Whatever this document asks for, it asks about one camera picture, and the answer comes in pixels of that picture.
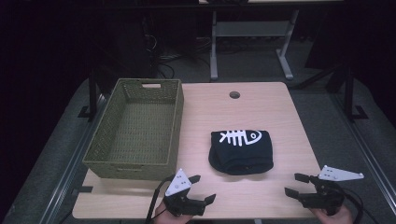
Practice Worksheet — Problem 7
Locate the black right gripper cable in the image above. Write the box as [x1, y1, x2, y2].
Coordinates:
[341, 186, 381, 224]

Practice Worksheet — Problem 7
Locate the black folded fishbone-print garment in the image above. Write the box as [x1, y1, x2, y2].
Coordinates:
[207, 129, 276, 176]

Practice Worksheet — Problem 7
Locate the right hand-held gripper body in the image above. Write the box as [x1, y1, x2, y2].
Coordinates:
[298, 164, 365, 217]

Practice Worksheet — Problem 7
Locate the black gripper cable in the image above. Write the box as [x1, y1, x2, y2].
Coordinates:
[145, 175, 176, 224]
[341, 186, 381, 224]

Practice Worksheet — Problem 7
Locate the person's right hand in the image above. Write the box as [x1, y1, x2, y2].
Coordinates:
[309, 204, 355, 224]

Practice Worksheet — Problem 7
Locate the tangle of floor cables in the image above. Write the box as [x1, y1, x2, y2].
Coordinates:
[141, 15, 213, 79]

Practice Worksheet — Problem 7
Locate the black metal stand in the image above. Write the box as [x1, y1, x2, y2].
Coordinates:
[341, 64, 370, 121]
[78, 68, 101, 121]

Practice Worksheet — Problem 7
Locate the green woven basket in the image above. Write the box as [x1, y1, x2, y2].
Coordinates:
[81, 77, 185, 182]

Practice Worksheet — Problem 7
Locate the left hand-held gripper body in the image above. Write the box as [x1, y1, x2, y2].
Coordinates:
[163, 168, 208, 217]

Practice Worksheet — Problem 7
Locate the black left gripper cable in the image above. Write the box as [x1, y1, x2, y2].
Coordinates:
[145, 175, 176, 224]

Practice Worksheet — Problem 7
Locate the aluminium floor rail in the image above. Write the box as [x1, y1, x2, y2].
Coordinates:
[37, 92, 110, 224]
[329, 92, 396, 216]

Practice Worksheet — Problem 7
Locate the person's left hand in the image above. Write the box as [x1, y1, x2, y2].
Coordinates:
[153, 200, 194, 224]

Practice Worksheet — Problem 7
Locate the white metal desk frame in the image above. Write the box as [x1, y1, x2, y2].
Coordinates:
[209, 8, 301, 81]

